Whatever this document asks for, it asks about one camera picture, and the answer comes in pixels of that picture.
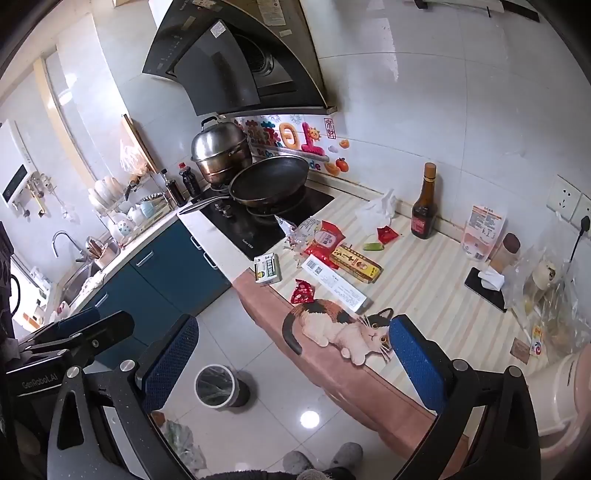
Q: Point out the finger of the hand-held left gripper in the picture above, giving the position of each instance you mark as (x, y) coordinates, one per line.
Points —
(76, 321)
(101, 330)

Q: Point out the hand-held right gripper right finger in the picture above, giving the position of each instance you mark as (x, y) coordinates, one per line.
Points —
(415, 364)

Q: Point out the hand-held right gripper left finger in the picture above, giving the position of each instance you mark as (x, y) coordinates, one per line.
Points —
(168, 364)

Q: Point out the round waste bin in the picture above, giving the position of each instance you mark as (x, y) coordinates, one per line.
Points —
(235, 392)

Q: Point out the green wrapper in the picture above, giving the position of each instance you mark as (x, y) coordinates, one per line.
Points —
(373, 246)

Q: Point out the white snack packet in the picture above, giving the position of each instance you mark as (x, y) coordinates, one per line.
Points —
(302, 230)

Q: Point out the steel sink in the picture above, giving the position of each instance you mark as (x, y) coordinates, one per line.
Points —
(78, 281)

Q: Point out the chopstick holder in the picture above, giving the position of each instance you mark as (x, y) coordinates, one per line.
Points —
(104, 254)

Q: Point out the striped cat print tablecloth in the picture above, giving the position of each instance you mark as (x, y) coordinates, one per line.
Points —
(415, 286)

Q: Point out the plastic bag of vegetables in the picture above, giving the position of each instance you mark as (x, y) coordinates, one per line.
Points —
(182, 443)

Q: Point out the steel faucet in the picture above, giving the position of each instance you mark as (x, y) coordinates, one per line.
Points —
(64, 235)

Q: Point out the black phone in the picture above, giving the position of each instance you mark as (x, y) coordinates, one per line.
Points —
(482, 297)

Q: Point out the blue kitchen cabinet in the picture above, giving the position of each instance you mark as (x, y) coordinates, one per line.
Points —
(175, 267)

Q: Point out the white dotted teapot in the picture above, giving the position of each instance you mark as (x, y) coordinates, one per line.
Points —
(126, 227)

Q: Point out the small brown card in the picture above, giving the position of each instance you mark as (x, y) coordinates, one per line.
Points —
(521, 350)

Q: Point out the long white paper box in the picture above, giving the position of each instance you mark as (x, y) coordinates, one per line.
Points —
(337, 286)

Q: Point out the grey slipper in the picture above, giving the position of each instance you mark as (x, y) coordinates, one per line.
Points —
(346, 454)
(295, 464)

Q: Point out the white tissue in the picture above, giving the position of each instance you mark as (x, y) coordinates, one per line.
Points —
(491, 279)

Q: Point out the yellow flat box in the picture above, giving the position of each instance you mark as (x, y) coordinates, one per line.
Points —
(355, 265)

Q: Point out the small colourful packet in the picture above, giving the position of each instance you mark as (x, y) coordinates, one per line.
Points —
(537, 344)

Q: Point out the light blue cup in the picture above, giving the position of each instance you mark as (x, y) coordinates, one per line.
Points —
(147, 208)

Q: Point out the stack of white bowls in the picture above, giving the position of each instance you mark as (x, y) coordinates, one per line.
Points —
(104, 194)

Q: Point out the metal dish rack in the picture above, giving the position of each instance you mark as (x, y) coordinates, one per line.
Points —
(157, 210)

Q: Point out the red patterned wrapper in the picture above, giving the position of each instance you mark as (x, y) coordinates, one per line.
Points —
(302, 293)

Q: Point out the small green white box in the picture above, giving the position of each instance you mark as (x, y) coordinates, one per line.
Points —
(267, 270)

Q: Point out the clear plastic bags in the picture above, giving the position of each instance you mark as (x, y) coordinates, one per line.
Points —
(545, 300)

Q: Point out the brown-lidded jar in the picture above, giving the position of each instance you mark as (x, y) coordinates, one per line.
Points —
(505, 251)

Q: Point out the pink white refill pouch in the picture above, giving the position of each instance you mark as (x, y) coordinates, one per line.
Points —
(482, 230)

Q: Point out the white pink appliance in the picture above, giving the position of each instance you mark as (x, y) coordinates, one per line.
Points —
(563, 397)

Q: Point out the black gas stove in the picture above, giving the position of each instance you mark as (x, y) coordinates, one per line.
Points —
(240, 230)

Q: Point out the red snack packet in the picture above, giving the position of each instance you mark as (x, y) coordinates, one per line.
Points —
(328, 240)

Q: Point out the brown glass vinegar bottle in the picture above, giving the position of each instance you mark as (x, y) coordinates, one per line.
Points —
(424, 212)

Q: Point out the black-capped dark sauce bottle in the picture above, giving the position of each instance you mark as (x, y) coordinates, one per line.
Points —
(175, 191)

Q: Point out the white plastic bag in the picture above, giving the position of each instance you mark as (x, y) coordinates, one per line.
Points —
(376, 210)

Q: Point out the white water heater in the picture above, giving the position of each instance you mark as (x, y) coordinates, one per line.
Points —
(16, 170)

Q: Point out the orange plastic bag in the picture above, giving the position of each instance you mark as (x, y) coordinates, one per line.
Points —
(131, 159)

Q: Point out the red-capped dark sauce bottle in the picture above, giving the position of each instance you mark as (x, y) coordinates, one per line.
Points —
(190, 182)

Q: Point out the wooden cutting board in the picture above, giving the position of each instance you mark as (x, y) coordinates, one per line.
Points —
(138, 138)

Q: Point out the black frying pan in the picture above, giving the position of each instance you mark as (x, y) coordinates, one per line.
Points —
(270, 177)

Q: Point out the steel steamer pot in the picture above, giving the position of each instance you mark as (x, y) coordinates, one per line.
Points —
(219, 147)

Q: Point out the black range hood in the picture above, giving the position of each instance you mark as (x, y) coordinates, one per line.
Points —
(221, 60)

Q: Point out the white wall socket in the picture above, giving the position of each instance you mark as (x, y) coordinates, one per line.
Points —
(563, 194)
(582, 207)

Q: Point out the colourful wall sticker sheet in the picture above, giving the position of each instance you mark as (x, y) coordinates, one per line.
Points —
(295, 138)

